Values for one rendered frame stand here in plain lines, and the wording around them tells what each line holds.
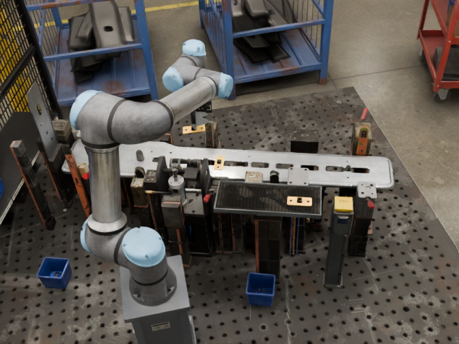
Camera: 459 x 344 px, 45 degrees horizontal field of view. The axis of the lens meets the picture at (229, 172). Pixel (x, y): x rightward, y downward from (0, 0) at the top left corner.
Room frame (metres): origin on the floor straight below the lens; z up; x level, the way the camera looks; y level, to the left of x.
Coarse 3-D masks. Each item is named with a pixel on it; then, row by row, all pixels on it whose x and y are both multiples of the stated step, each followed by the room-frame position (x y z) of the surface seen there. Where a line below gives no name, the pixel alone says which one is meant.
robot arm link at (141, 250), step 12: (144, 228) 1.06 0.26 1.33; (120, 240) 1.03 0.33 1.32; (132, 240) 1.02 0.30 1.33; (144, 240) 1.02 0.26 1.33; (156, 240) 1.02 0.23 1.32; (120, 252) 1.00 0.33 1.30; (132, 252) 0.98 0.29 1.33; (144, 252) 0.98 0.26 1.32; (156, 252) 0.98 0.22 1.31; (120, 264) 0.99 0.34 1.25; (132, 264) 0.97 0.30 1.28; (144, 264) 0.96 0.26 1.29; (156, 264) 0.97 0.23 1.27; (132, 276) 0.98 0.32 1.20; (144, 276) 0.96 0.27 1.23; (156, 276) 0.96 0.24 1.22
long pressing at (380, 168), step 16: (80, 144) 1.85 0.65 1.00; (144, 144) 1.82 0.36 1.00; (160, 144) 1.82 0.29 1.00; (80, 160) 1.74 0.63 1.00; (128, 160) 1.72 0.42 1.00; (144, 160) 1.72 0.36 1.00; (224, 160) 1.69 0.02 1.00; (240, 160) 1.68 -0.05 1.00; (256, 160) 1.67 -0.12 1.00; (272, 160) 1.67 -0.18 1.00; (288, 160) 1.66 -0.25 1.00; (304, 160) 1.65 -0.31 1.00; (320, 160) 1.65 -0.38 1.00; (336, 160) 1.64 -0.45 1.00; (352, 160) 1.63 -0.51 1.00; (368, 160) 1.63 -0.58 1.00; (384, 160) 1.62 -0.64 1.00; (128, 176) 1.63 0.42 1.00; (224, 176) 1.59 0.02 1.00; (240, 176) 1.58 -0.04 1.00; (320, 176) 1.55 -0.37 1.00; (336, 176) 1.55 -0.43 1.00; (352, 176) 1.54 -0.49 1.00; (368, 176) 1.54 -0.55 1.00; (384, 176) 1.53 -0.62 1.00
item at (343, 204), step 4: (336, 200) 1.27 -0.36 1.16; (340, 200) 1.27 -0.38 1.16; (344, 200) 1.27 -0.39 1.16; (348, 200) 1.27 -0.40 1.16; (336, 204) 1.26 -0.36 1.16; (340, 204) 1.25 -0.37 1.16; (344, 204) 1.25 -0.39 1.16; (348, 204) 1.25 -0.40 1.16; (336, 208) 1.24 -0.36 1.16; (340, 208) 1.24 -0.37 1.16; (344, 208) 1.23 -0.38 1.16; (348, 208) 1.23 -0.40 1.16
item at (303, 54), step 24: (216, 0) 3.79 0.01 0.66; (240, 0) 3.97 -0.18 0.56; (264, 0) 4.09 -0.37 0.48; (312, 0) 3.90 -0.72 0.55; (216, 24) 4.34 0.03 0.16; (240, 24) 4.07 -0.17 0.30; (264, 24) 4.08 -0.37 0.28; (288, 24) 3.55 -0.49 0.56; (312, 24) 3.55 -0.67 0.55; (216, 48) 3.89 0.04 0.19; (240, 48) 3.81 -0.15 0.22; (264, 48) 3.78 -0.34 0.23; (288, 48) 3.87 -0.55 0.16; (312, 48) 3.82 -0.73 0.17; (240, 72) 3.57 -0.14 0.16; (264, 72) 3.50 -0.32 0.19; (288, 72) 3.52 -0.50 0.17
